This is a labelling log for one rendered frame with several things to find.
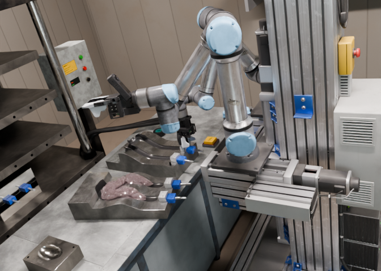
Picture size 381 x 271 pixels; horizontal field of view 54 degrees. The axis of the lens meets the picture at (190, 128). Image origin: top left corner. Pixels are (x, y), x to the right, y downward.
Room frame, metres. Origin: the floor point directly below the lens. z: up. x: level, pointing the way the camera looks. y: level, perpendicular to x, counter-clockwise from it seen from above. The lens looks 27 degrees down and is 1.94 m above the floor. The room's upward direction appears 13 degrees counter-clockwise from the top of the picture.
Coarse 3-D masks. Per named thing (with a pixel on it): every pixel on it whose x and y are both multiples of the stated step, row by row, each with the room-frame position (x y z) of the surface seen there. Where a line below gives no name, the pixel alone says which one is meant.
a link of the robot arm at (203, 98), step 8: (208, 16) 1.81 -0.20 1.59; (208, 64) 1.73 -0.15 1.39; (208, 72) 1.72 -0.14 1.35; (216, 72) 1.72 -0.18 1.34; (208, 80) 1.71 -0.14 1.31; (216, 80) 1.73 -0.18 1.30; (200, 88) 1.73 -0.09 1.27; (208, 88) 1.71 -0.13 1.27; (200, 96) 1.72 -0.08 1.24; (208, 96) 1.69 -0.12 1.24; (200, 104) 1.69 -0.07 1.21; (208, 104) 1.68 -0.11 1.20
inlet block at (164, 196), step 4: (160, 192) 1.50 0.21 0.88; (164, 192) 1.49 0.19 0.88; (160, 196) 1.47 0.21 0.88; (164, 196) 1.46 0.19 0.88; (168, 196) 1.47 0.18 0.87; (172, 196) 1.46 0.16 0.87; (176, 196) 1.48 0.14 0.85; (160, 200) 1.46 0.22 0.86; (164, 200) 1.45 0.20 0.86; (168, 200) 1.45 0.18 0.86; (172, 200) 1.45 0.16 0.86
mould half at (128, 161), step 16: (128, 144) 2.12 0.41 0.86; (144, 144) 1.96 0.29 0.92; (160, 144) 1.98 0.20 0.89; (176, 144) 1.93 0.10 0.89; (192, 144) 1.88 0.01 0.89; (112, 160) 1.96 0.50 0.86; (128, 160) 1.86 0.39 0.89; (144, 160) 1.83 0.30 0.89; (160, 160) 1.79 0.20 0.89; (192, 160) 1.84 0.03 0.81; (160, 176) 1.75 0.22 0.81; (176, 176) 1.69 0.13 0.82
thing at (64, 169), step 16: (32, 160) 2.35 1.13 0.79; (48, 160) 2.30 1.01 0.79; (64, 160) 2.24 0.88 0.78; (80, 160) 2.19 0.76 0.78; (96, 160) 2.18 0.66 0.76; (48, 176) 2.08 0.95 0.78; (64, 176) 2.03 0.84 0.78; (80, 176) 2.05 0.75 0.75; (48, 192) 1.89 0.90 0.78; (32, 208) 1.76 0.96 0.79; (0, 224) 1.68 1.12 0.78; (16, 224) 1.65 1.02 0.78; (0, 240) 1.56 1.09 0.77
